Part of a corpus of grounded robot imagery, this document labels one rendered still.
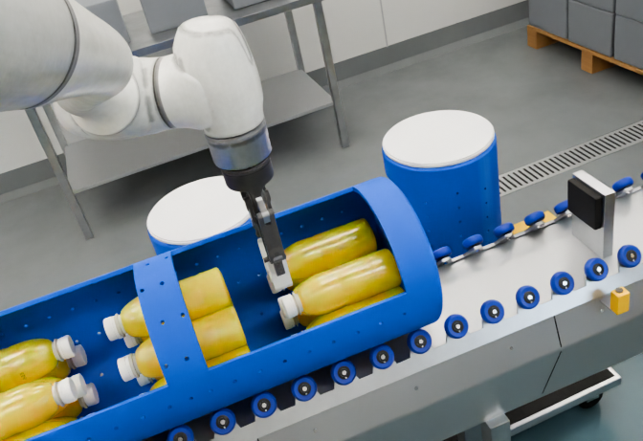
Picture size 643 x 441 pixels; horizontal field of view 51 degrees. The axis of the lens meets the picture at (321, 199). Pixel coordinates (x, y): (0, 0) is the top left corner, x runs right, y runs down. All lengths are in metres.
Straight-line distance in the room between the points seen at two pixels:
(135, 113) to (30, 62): 0.49
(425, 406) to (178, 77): 0.76
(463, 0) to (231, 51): 4.19
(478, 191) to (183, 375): 0.89
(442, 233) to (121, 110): 1.00
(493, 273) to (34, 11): 1.15
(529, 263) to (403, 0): 3.51
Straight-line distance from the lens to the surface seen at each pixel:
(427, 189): 1.65
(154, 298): 1.10
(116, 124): 0.94
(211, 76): 0.91
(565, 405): 2.24
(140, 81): 0.95
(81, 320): 1.35
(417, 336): 1.26
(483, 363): 1.35
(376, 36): 4.78
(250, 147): 0.96
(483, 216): 1.74
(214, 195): 1.69
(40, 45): 0.47
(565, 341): 1.42
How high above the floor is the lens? 1.87
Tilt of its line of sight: 32 degrees down
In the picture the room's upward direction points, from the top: 13 degrees counter-clockwise
